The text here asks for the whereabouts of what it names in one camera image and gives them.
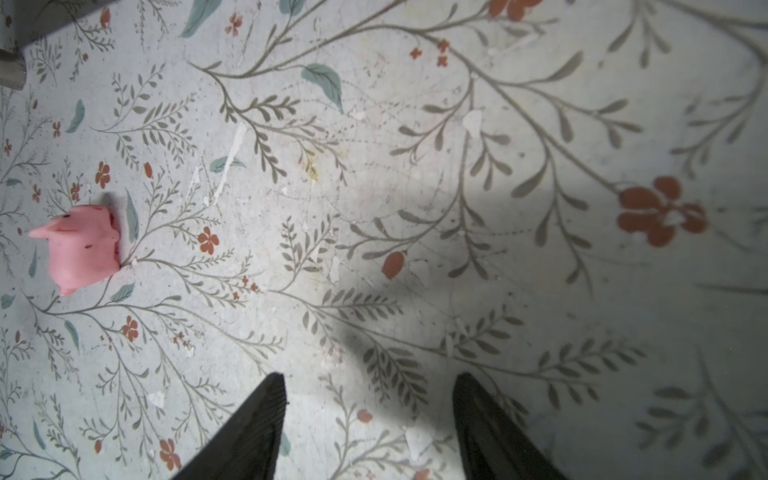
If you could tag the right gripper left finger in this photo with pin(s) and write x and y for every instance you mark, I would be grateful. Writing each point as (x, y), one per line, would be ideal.
(248, 444)

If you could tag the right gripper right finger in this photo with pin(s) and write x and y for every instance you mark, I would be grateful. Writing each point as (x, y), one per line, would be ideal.
(491, 445)

